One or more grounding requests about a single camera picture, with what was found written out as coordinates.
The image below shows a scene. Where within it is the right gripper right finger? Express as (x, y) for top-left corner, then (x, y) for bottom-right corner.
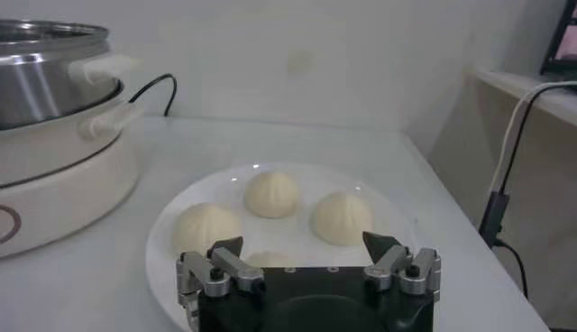
(362, 230), (443, 303)

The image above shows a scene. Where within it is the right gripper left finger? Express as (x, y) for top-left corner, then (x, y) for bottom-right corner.
(175, 235), (266, 331)

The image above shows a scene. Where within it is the white steamed baozi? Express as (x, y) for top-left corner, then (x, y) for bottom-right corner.
(245, 250), (297, 268)
(243, 171), (301, 220)
(311, 191), (375, 247)
(173, 202), (243, 256)

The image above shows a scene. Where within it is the white round plate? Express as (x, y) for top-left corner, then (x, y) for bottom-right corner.
(144, 161), (418, 332)

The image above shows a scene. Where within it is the white side table with label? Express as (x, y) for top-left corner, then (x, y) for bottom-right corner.
(427, 67), (577, 330)

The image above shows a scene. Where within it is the cream electric cooker base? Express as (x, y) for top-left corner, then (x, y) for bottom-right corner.
(0, 80), (145, 259)

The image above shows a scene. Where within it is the black laptop beside printed label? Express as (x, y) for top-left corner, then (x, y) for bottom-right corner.
(539, 0), (577, 82)

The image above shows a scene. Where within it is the black cable with inline adapter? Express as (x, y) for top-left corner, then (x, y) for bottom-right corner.
(478, 82), (577, 300)

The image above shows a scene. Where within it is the white laptop cable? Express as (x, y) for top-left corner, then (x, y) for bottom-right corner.
(489, 80), (577, 195)

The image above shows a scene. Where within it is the black cooker power cord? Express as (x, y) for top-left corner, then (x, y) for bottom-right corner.
(128, 73), (179, 117)

